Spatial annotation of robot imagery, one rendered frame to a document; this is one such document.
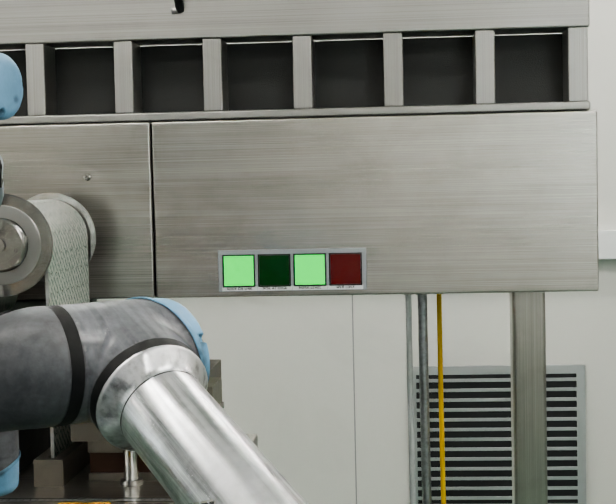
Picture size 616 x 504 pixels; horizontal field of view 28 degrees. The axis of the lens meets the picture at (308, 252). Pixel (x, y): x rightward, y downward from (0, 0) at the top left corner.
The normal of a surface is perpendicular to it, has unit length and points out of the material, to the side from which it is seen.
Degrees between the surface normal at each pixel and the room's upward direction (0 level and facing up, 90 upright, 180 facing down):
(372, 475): 90
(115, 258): 90
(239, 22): 90
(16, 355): 69
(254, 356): 90
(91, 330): 50
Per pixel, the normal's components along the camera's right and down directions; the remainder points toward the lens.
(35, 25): -0.07, 0.05
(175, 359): 0.65, -0.32
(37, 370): 0.22, -0.05
